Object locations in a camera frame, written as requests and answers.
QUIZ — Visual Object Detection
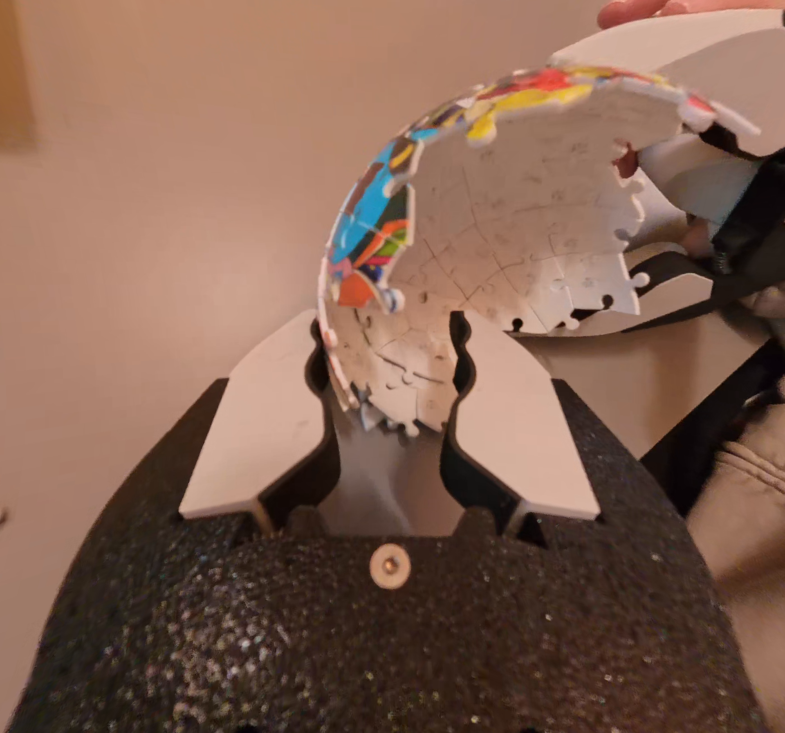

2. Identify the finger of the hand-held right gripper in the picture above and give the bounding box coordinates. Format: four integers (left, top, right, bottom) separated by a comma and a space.
508, 251, 717, 339
547, 8, 785, 157

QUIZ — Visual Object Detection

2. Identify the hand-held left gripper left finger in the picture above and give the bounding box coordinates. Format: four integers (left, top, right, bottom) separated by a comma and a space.
179, 310, 341, 531

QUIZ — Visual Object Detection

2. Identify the person's beige clothing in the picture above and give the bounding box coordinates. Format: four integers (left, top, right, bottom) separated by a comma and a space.
686, 402, 785, 733

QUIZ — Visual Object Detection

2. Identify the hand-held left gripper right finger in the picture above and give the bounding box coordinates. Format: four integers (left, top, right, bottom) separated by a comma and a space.
440, 310, 601, 534

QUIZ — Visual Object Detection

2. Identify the colourful cartoon puzzle ball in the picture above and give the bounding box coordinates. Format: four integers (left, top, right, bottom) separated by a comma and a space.
316, 65, 763, 437

